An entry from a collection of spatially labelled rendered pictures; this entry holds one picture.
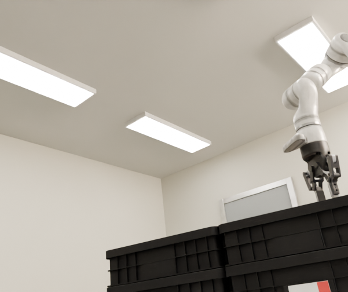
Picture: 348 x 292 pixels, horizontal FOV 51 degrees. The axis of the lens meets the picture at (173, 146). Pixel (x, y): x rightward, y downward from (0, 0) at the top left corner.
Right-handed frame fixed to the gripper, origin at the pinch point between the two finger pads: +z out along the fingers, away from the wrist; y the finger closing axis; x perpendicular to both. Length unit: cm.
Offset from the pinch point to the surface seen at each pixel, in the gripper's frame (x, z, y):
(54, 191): 104, -122, 356
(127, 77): 26, -179, 202
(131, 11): 30, -180, 120
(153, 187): -35, -158, 462
